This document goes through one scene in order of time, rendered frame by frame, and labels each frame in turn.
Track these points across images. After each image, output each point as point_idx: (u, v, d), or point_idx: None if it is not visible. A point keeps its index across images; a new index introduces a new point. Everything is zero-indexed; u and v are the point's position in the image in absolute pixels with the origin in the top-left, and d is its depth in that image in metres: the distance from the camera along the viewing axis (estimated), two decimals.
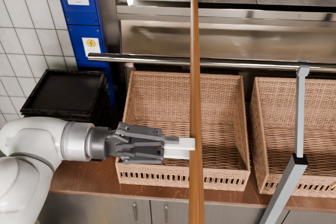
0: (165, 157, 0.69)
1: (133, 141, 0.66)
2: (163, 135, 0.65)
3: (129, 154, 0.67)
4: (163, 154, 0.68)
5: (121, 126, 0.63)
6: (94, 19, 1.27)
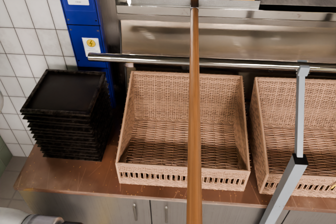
0: None
1: None
2: None
3: None
4: None
5: None
6: (94, 19, 1.27)
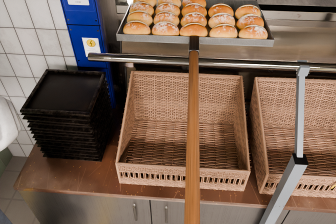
0: None
1: None
2: None
3: None
4: None
5: None
6: (94, 19, 1.27)
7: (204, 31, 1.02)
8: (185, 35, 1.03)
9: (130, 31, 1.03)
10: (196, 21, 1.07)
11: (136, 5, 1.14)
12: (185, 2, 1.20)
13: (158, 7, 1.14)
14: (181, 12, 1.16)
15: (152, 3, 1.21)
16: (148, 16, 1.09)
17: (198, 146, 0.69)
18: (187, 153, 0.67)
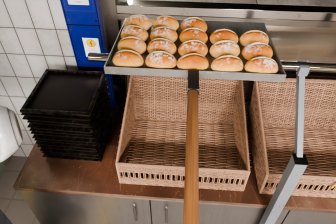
0: None
1: None
2: None
3: None
4: None
5: None
6: (94, 19, 1.27)
7: (204, 63, 0.89)
8: (183, 67, 0.89)
9: (120, 62, 0.90)
10: (196, 50, 0.94)
11: (128, 30, 1.01)
12: (184, 26, 1.06)
13: (153, 31, 1.01)
14: (179, 37, 1.03)
15: (147, 26, 1.08)
16: (142, 43, 0.96)
17: None
18: None
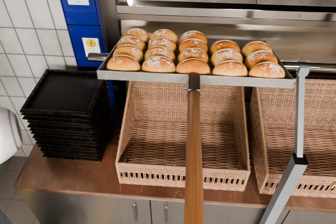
0: None
1: None
2: None
3: None
4: None
5: None
6: (94, 19, 1.27)
7: (205, 69, 0.83)
8: (182, 72, 0.83)
9: (114, 66, 0.83)
10: (196, 57, 0.88)
11: (124, 40, 0.96)
12: (183, 39, 1.03)
13: (151, 42, 0.97)
14: (178, 49, 0.98)
15: (145, 39, 1.04)
16: (138, 51, 0.91)
17: None
18: None
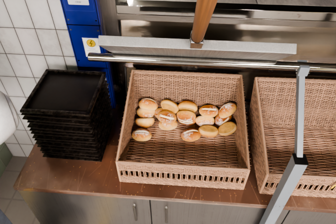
0: None
1: None
2: None
3: None
4: None
5: None
6: (94, 19, 1.27)
7: (195, 104, 1.46)
8: (181, 103, 1.46)
9: (143, 105, 1.47)
10: None
11: None
12: (184, 137, 1.43)
13: (156, 117, 1.51)
14: (177, 118, 1.53)
15: (148, 139, 1.44)
16: (153, 116, 1.51)
17: None
18: None
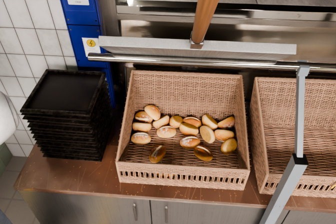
0: None
1: None
2: None
3: None
4: None
5: None
6: (94, 19, 1.27)
7: (198, 124, 1.49)
8: None
9: (149, 108, 1.48)
10: (151, 149, 1.37)
11: None
12: (183, 144, 1.40)
13: (157, 128, 1.50)
14: (180, 125, 1.48)
15: (147, 141, 1.42)
16: (149, 121, 1.50)
17: None
18: None
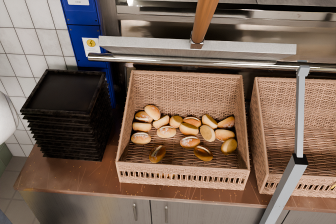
0: None
1: None
2: None
3: None
4: None
5: None
6: (94, 19, 1.27)
7: (198, 124, 1.49)
8: None
9: (149, 108, 1.48)
10: (151, 149, 1.37)
11: None
12: (183, 144, 1.40)
13: (157, 128, 1.50)
14: (180, 125, 1.48)
15: (147, 141, 1.42)
16: (149, 121, 1.50)
17: None
18: None
